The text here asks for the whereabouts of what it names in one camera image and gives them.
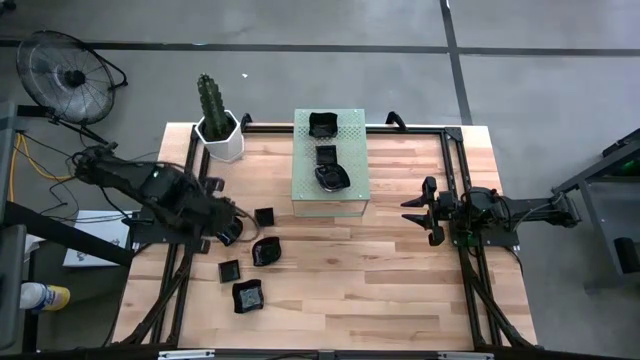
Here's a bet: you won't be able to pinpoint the green perforated metal shelf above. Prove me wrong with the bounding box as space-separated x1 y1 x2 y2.
291 108 372 219

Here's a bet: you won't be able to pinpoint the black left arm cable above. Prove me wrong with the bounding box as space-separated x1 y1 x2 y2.
232 212 261 245

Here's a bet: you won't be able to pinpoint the black floor fan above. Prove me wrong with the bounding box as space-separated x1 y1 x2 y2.
14 29 129 147

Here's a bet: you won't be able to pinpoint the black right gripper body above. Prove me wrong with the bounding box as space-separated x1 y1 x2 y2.
422 175 461 247

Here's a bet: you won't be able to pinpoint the black diagonal metal beam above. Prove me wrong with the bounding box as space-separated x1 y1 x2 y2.
0 199 136 267

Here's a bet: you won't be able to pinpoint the grey metal stand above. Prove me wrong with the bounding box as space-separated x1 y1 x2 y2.
551 127 640 292

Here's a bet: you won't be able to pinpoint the white cardboard box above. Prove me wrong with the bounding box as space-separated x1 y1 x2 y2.
62 209 146 269

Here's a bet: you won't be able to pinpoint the black box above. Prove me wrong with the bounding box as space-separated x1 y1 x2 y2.
613 236 640 275

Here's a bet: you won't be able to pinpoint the black floor cable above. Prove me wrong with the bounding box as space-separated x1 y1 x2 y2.
47 149 157 221

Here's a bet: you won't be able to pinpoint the white yellow spray bottle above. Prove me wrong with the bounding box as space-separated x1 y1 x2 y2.
18 281 72 313

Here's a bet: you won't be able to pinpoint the black cups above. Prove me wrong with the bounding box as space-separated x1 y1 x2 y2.
313 163 352 194

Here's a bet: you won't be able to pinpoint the black wavy square bowl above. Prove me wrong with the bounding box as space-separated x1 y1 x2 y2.
231 278 266 315
308 111 339 139

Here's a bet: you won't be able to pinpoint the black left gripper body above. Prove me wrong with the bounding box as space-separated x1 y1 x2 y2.
192 174 246 254

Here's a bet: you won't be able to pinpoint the black leaf-shaped bowl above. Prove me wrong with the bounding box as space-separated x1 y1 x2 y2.
251 236 283 268
218 217 245 248

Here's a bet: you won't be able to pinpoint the silver edge bracket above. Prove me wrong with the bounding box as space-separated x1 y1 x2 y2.
437 351 495 360
157 349 216 360

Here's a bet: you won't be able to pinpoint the yellow power cable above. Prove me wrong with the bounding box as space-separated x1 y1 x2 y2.
8 132 81 201

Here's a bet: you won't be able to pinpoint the green cactus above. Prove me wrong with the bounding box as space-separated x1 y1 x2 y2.
196 73 232 142

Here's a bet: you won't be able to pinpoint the black small square plate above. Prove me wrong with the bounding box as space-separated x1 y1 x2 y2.
315 144 339 166
218 259 242 284
253 207 276 229

